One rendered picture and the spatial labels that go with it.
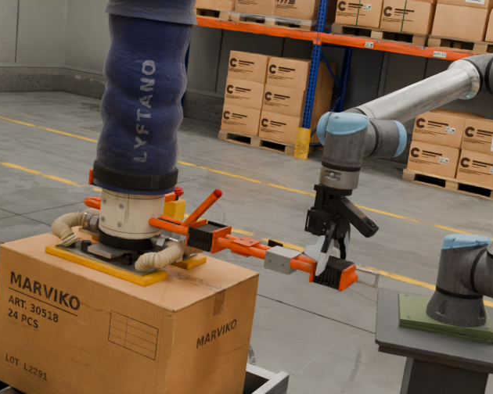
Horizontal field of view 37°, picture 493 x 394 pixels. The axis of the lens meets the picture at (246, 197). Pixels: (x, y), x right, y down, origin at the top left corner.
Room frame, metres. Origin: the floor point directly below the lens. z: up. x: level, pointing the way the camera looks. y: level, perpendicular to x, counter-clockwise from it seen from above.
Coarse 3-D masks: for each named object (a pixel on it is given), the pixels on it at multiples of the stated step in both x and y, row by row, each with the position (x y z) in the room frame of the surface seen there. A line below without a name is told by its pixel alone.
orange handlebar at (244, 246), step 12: (96, 204) 1.96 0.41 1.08; (168, 228) 1.85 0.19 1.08; (180, 228) 1.84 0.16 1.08; (228, 240) 1.78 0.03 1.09; (240, 240) 1.78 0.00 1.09; (252, 240) 1.79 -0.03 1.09; (240, 252) 1.75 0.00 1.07; (252, 252) 1.73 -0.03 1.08; (264, 252) 1.72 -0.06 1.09; (300, 264) 1.67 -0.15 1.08; (348, 276) 1.63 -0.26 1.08
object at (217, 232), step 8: (192, 224) 1.82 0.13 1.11; (200, 224) 1.85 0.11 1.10; (208, 224) 1.87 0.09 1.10; (216, 224) 1.87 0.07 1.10; (224, 224) 1.86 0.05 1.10; (192, 232) 1.79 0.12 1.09; (200, 232) 1.78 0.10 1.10; (208, 232) 1.77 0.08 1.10; (216, 232) 1.78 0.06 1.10; (224, 232) 1.81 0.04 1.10; (192, 240) 1.79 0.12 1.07; (200, 240) 1.79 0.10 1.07; (208, 240) 1.78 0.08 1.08; (216, 240) 1.78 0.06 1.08; (200, 248) 1.78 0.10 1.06; (208, 248) 1.77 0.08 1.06; (216, 248) 1.78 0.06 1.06; (224, 248) 1.82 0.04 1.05
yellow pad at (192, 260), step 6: (96, 240) 2.05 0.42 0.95; (138, 252) 1.98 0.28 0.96; (186, 258) 1.94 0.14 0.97; (192, 258) 1.96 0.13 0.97; (198, 258) 1.96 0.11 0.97; (204, 258) 1.98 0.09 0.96; (174, 264) 1.93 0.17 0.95; (180, 264) 1.92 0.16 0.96; (186, 264) 1.91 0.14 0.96; (192, 264) 1.92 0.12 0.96; (198, 264) 1.95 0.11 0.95
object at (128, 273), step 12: (84, 240) 1.90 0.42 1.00; (48, 252) 1.89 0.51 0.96; (60, 252) 1.87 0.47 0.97; (72, 252) 1.87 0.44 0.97; (84, 252) 1.87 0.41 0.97; (84, 264) 1.83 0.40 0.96; (96, 264) 1.81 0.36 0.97; (108, 264) 1.81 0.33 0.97; (120, 264) 1.81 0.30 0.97; (132, 264) 1.83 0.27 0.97; (120, 276) 1.77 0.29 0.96; (132, 276) 1.76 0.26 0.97; (144, 276) 1.77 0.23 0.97; (156, 276) 1.78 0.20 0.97
